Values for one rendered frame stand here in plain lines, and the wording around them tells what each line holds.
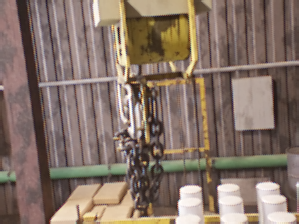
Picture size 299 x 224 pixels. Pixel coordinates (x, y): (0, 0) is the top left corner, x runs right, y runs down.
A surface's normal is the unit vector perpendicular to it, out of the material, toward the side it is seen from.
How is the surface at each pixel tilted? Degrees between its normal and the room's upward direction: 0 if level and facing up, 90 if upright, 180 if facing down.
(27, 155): 90
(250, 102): 90
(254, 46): 90
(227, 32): 90
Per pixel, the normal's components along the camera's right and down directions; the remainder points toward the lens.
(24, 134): -0.11, 0.14
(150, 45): 0.18, 0.48
